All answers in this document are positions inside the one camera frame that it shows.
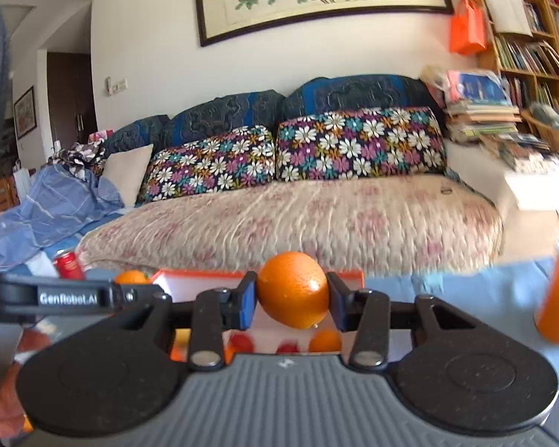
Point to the white pillow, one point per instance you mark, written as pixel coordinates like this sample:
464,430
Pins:
128,174

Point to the light blue tablecloth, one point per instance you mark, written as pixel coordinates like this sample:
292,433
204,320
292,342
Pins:
447,279

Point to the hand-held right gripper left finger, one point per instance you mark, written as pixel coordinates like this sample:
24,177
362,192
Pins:
249,300

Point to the tiny tangerine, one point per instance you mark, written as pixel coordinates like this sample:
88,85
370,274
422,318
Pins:
131,277

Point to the stack of books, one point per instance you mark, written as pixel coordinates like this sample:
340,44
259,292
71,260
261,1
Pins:
480,111

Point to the small tangerine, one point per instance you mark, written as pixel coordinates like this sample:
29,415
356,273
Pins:
325,341

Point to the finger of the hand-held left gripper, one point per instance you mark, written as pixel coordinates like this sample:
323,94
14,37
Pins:
139,295

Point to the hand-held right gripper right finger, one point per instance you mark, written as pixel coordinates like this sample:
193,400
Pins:
330,305

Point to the person's left hand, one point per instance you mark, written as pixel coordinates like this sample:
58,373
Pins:
0,409

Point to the orange paper bag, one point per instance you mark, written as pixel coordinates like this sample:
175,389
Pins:
468,28

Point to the blue patterned sofa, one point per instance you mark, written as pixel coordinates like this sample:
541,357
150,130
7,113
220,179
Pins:
354,91

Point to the white light switch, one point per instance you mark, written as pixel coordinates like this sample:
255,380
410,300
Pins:
116,85

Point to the small framed wall picture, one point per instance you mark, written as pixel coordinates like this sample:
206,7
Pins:
24,112

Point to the orange cardboard box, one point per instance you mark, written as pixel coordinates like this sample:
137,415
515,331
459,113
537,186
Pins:
181,286

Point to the red soda can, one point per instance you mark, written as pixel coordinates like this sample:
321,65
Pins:
69,264

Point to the quilted beige sofa cover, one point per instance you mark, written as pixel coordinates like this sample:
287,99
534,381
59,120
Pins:
307,223

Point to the red cherry tomato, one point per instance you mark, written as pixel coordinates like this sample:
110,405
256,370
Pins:
286,348
240,342

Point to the dark wooden door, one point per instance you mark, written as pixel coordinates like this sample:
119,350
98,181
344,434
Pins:
70,98

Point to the black white patterned cloth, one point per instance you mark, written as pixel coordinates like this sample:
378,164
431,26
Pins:
77,158

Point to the floral cushion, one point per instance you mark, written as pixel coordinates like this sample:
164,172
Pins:
361,144
209,163

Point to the wooden bookshelf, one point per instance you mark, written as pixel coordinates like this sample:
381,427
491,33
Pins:
540,56

